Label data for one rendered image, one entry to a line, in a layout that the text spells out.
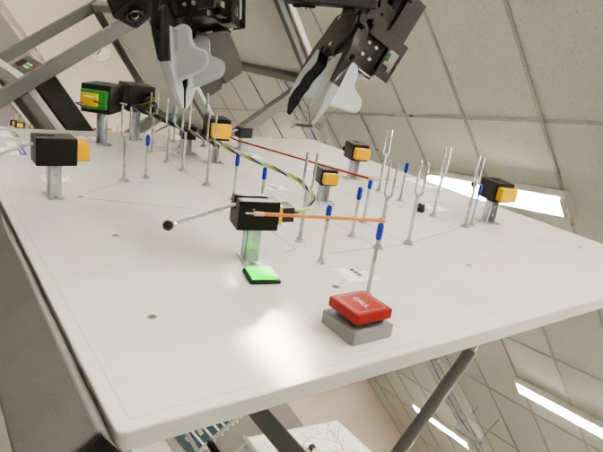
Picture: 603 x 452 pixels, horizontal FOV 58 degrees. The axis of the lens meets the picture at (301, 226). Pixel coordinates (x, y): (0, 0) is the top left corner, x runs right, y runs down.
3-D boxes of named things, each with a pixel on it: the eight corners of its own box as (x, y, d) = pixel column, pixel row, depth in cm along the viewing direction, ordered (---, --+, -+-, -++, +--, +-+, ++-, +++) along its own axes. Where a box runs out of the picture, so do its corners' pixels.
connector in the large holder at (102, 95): (108, 109, 125) (108, 91, 124) (102, 111, 122) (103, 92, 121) (83, 106, 125) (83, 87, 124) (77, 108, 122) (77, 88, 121)
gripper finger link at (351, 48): (346, 85, 65) (372, 22, 66) (336, 78, 64) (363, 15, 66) (325, 92, 69) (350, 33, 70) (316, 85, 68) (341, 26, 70)
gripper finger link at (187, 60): (201, 99, 60) (202, 15, 60) (157, 103, 63) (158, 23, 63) (216, 105, 63) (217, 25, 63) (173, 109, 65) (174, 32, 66)
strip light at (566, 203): (563, 198, 336) (570, 191, 338) (422, 174, 444) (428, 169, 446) (569, 221, 344) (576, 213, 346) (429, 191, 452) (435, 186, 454)
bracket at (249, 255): (236, 253, 77) (240, 220, 75) (252, 253, 78) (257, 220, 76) (244, 266, 73) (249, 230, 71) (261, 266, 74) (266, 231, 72)
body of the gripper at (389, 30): (384, 88, 70) (436, 4, 68) (334, 50, 66) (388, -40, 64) (358, 82, 77) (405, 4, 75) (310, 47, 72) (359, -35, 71)
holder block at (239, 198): (229, 220, 75) (231, 192, 73) (267, 221, 77) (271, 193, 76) (236, 230, 71) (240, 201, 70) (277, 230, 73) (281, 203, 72)
